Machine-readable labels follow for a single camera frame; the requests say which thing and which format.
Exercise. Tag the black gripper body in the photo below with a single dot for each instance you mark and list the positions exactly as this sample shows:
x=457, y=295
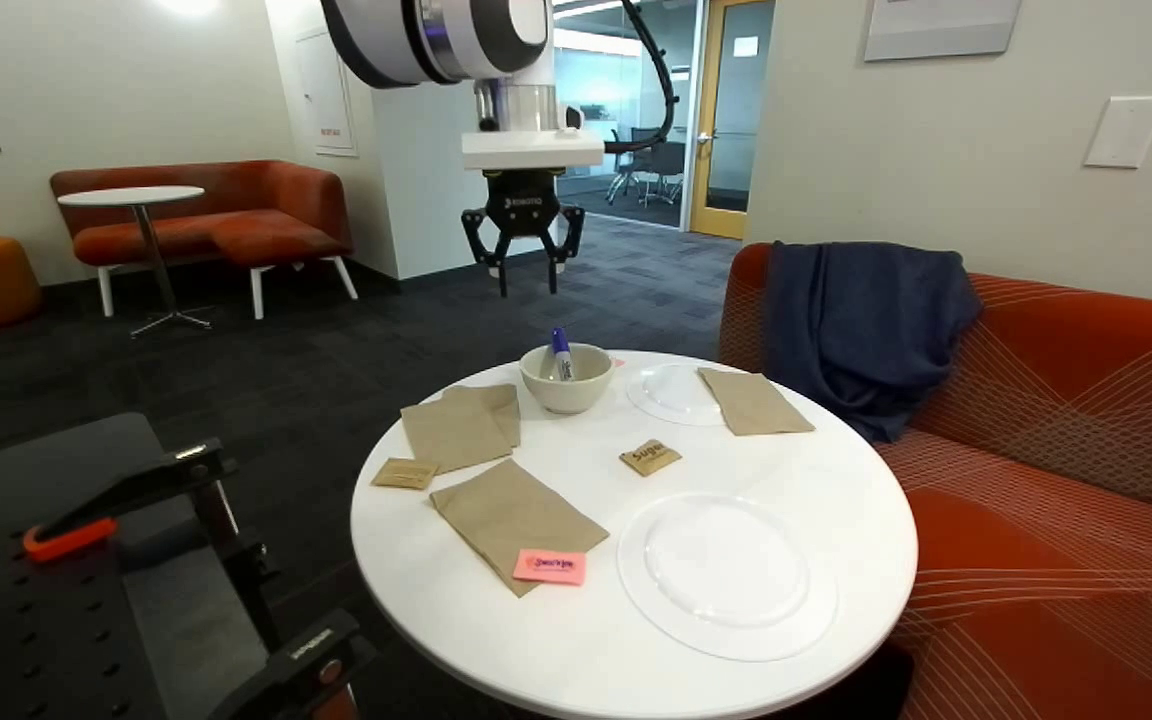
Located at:
x=520, y=197

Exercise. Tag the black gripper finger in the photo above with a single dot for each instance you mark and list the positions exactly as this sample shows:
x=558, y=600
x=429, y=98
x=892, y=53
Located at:
x=483, y=234
x=568, y=234

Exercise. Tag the grey marker with blue cap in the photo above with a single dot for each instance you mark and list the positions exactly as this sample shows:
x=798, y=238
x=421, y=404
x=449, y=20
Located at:
x=558, y=350

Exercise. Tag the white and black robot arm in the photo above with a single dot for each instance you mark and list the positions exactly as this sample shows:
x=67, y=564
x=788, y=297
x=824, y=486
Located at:
x=401, y=33

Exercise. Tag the white ceramic bowl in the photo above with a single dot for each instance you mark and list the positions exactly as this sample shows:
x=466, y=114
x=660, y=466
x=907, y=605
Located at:
x=568, y=389

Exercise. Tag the black office chair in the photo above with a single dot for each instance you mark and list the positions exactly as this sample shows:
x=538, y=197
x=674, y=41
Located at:
x=660, y=167

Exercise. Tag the yellow wooden door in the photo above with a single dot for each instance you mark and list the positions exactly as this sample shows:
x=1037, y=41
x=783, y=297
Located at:
x=707, y=121

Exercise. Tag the small white plate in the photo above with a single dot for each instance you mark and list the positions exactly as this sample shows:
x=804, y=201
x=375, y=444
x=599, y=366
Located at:
x=667, y=395

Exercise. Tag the white access panel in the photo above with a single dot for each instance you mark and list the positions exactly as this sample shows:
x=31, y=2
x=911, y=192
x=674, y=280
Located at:
x=321, y=114

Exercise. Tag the red lounge sofa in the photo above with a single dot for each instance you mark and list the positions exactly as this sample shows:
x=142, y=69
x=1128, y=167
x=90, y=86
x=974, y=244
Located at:
x=259, y=212

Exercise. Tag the printed brown sugar packet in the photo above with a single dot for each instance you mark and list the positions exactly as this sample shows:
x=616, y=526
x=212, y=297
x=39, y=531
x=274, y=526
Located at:
x=650, y=457

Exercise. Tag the small plain brown packet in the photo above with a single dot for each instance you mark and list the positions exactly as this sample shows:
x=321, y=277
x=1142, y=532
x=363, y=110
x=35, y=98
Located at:
x=405, y=474

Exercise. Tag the large brown paper napkin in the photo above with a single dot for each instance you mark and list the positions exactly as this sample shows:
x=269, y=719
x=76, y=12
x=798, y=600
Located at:
x=502, y=515

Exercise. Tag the dark blue jacket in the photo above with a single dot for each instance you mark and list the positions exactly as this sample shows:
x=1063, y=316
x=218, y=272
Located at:
x=863, y=327

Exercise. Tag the pink sweetener packet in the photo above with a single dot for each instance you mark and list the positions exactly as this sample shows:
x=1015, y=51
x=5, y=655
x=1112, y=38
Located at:
x=550, y=564

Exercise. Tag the small round side table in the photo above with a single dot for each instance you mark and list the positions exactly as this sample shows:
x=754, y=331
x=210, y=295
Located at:
x=131, y=197

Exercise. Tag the large white plate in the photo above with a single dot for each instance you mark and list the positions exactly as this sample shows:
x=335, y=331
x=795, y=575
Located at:
x=725, y=575

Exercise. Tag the orange patterned sofa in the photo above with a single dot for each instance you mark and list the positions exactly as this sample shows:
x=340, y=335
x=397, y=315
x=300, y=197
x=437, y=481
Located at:
x=1069, y=532

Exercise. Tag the black robot cart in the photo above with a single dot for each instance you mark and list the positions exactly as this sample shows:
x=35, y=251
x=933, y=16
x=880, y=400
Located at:
x=31, y=626

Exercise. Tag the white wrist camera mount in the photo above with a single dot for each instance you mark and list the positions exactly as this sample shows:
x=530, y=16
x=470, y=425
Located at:
x=530, y=150

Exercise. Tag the white wall picture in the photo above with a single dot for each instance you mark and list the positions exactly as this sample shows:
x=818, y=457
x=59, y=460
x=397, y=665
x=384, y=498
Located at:
x=939, y=25

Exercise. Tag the white wall panel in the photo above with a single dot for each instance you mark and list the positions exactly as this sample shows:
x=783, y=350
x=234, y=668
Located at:
x=1125, y=131

